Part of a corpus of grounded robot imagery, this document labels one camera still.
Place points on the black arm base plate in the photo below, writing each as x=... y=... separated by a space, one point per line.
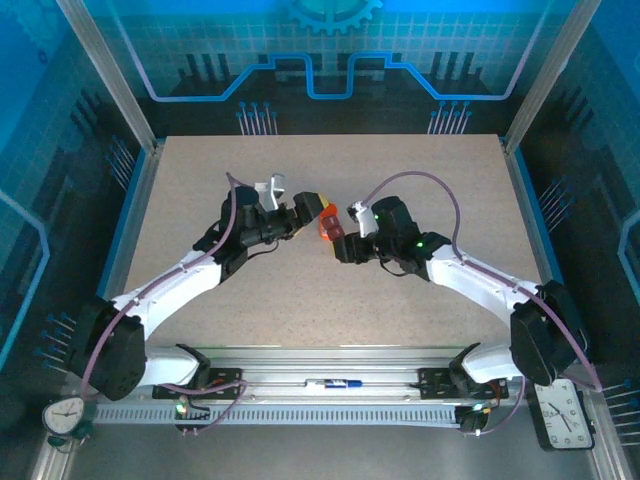
x=435 y=385
x=225 y=382

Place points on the aluminium frame post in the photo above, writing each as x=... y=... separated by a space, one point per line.
x=112 y=75
x=549 y=75

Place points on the round white green alarm clock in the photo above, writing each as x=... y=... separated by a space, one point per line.
x=62 y=415

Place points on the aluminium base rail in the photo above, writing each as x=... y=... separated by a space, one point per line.
x=280 y=365

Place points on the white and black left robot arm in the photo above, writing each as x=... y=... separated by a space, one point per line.
x=170 y=290

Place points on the blue and white marker pen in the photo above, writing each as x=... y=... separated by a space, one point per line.
x=335 y=384

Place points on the small LED connector board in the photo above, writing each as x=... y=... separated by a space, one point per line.
x=472 y=417
x=187 y=410

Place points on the black rectangular clock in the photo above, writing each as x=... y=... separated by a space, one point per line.
x=562 y=415

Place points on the blue-edged aluminium side rail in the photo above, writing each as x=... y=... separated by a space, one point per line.
x=144 y=180
x=520 y=180

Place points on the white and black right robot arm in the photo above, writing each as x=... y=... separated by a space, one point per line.
x=475 y=280

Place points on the translucent orange pill bottle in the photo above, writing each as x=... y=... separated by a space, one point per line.
x=326 y=217

